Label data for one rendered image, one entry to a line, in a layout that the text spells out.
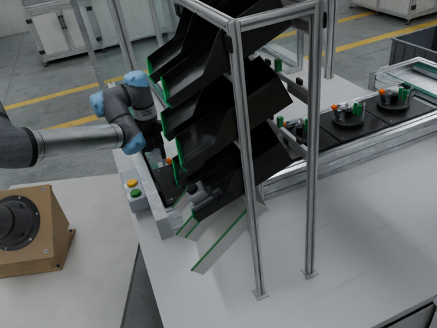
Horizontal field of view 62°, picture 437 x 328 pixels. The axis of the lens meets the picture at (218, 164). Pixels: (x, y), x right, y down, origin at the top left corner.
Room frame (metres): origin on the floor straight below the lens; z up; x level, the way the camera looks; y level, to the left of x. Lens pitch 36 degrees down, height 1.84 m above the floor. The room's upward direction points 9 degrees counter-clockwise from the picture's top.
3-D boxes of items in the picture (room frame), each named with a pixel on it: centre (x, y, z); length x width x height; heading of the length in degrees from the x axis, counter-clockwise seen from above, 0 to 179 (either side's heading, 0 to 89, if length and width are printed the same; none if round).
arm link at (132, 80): (1.12, 0.22, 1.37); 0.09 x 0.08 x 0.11; 118
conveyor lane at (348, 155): (1.28, -0.34, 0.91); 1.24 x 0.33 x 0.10; 106
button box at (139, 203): (1.17, 0.35, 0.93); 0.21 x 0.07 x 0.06; 16
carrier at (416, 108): (1.42, -0.83, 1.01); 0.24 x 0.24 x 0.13; 16
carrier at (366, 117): (1.36, -0.59, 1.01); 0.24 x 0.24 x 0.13; 16
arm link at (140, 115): (1.12, 0.21, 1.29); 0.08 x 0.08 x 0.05
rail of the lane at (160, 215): (1.37, 0.35, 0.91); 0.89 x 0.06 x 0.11; 16
